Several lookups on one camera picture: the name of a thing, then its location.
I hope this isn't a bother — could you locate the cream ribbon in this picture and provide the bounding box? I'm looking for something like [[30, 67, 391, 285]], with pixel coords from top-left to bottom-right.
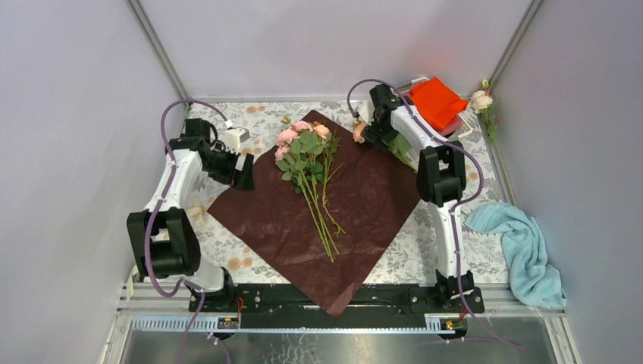
[[185, 197, 207, 228]]

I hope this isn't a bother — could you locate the orange cloth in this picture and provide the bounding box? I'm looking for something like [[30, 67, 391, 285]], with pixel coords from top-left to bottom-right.
[[409, 77, 469, 133]]

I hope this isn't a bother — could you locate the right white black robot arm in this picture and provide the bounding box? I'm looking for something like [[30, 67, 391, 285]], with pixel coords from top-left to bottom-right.
[[362, 83, 475, 312]]

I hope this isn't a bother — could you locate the light blue towel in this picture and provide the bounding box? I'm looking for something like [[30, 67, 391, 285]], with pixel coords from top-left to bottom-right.
[[465, 202, 567, 309]]

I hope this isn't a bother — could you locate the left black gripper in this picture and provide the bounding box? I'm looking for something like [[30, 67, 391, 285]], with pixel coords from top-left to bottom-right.
[[202, 143, 254, 191]]

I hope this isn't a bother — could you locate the white fake rose stem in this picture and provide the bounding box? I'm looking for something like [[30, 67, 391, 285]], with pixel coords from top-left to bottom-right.
[[469, 79, 516, 205]]

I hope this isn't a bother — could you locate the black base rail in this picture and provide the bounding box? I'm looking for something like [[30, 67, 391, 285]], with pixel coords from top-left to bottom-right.
[[189, 284, 485, 330]]

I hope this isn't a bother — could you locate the aluminium frame rail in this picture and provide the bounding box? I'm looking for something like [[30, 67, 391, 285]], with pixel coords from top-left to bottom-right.
[[112, 284, 566, 334]]

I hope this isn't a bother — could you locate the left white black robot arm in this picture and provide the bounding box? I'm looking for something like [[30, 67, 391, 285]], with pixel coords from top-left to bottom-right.
[[126, 118, 254, 312]]

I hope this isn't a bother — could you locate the white plastic basket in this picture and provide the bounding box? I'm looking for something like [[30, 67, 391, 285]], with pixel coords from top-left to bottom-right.
[[399, 77, 472, 138]]

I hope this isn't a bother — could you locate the pink cloth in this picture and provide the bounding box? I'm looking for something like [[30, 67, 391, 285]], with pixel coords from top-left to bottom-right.
[[439, 115, 463, 137]]

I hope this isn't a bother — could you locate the thin green filler sprig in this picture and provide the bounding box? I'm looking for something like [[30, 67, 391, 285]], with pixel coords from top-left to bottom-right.
[[318, 135, 347, 236]]

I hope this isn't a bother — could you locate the pink fake flower stem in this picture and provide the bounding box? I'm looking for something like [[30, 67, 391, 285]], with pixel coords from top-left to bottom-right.
[[353, 118, 417, 173], [274, 117, 346, 262]]

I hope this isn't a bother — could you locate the dark red wrapping paper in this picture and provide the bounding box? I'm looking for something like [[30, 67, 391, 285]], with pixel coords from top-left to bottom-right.
[[209, 111, 420, 299]]

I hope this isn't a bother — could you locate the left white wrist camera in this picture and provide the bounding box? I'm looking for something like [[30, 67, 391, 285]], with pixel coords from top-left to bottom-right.
[[220, 127, 249, 154]]

